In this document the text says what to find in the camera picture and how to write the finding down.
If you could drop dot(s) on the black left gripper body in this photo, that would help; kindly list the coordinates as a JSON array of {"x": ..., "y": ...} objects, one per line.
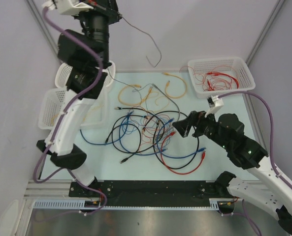
[{"x": 111, "y": 15}]

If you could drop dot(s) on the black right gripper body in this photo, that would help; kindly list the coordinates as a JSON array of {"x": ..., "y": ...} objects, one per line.
[{"x": 205, "y": 126}]

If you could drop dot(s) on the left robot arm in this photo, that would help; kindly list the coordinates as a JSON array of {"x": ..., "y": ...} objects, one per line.
[{"x": 88, "y": 55}]

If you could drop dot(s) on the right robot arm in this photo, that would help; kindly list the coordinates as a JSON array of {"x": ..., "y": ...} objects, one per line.
[{"x": 228, "y": 132}]

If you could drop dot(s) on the white basket right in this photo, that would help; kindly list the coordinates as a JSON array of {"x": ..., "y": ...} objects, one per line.
[{"x": 217, "y": 76}]

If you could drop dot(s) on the white basket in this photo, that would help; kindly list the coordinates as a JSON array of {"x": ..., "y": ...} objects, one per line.
[
  {"x": 217, "y": 76},
  {"x": 64, "y": 72}
]

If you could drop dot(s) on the white basket back left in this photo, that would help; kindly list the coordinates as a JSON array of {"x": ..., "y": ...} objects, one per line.
[{"x": 64, "y": 72}]

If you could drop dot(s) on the translucent basket front left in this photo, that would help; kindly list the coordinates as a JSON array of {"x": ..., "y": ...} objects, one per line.
[{"x": 53, "y": 102}]

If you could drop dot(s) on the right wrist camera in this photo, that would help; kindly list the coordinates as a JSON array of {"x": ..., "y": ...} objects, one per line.
[{"x": 215, "y": 104}]

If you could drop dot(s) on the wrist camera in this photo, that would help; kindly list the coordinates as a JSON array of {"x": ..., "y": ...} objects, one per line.
[
  {"x": 68, "y": 7},
  {"x": 215, "y": 104}
]

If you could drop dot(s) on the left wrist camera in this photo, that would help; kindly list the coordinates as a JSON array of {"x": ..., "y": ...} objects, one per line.
[{"x": 68, "y": 7}]

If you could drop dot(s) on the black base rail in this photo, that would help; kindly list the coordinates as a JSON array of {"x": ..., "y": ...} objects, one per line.
[{"x": 156, "y": 194}]

